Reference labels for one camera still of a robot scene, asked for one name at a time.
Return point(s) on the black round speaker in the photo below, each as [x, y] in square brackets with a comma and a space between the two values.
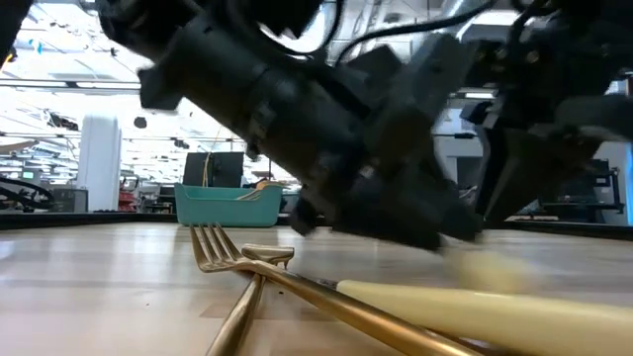
[140, 122]

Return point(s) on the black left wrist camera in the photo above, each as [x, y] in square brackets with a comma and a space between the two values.
[440, 74]

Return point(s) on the black monitor workstation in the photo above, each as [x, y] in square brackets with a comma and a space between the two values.
[608, 198]

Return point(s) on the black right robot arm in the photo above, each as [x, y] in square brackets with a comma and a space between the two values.
[593, 10]

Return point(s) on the red tool cart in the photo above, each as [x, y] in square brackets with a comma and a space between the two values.
[127, 200]

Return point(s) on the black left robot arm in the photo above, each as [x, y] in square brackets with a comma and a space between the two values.
[222, 74]

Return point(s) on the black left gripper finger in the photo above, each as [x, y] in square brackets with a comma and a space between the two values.
[420, 222]
[455, 199]

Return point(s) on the black aluminium table frame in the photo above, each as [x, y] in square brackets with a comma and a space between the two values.
[99, 220]

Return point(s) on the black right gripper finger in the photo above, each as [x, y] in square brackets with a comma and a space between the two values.
[554, 158]
[489, 163]

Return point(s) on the green exit sign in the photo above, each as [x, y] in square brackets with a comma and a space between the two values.
[28, 174]

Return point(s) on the black monitor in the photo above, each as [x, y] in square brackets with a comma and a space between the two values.
[217, 170]

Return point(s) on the white structural column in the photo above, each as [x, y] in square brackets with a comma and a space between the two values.
[99, 168]

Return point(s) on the teal plastic bin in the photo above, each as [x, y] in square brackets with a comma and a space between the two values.
[222, 210]

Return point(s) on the dark grey cabinet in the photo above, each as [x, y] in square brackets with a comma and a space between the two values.
[68, 202]

